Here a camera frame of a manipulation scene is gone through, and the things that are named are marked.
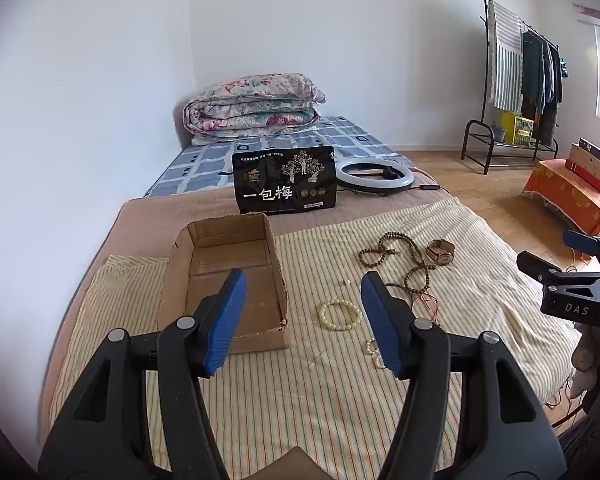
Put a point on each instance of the dark hanging clothes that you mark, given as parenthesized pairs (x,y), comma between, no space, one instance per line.
(540,75)

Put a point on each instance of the light wooden box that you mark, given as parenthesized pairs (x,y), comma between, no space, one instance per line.
(587,167)

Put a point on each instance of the yellow plastic crate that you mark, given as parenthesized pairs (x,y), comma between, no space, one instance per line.
(517,127)

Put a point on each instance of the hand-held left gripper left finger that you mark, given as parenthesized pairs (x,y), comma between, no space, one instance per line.
(227,320)

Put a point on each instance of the small grey plant pot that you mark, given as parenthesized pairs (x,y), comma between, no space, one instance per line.
(500,132)

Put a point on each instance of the person's right hand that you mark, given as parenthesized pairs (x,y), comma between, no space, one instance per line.
(585,355)

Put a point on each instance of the cardboard box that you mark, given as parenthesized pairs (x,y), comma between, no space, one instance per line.
(215,255)

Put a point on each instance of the striped hanging towel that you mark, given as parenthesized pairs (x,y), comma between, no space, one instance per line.
(505,50)

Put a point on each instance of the black metal clothes rack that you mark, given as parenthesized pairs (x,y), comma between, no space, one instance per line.
(485,60)

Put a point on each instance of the brown blanket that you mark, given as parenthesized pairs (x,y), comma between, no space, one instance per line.
(145,220)

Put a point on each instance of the orange cloth covered table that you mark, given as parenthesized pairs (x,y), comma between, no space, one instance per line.
(570,200)

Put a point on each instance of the black printed snack bag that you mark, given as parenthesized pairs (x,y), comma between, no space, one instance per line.
(280,195)

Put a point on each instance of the brown wrist watch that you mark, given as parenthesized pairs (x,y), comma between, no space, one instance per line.
(441,255)

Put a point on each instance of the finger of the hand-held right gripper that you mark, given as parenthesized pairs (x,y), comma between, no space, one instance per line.
(582,242)
(535,264)

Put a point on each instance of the yellow striped cloth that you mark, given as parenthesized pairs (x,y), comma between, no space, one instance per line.
(305,400)

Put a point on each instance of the blue checked bed sheet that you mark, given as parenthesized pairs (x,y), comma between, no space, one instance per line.
(200,165)

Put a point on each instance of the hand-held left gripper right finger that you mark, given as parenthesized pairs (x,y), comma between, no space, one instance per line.
(380,320)

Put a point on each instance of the small white pearl strand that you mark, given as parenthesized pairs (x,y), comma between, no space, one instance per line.
(375,360)

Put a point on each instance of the folded floral quilt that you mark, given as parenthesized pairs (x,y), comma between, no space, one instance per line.
(250,105)

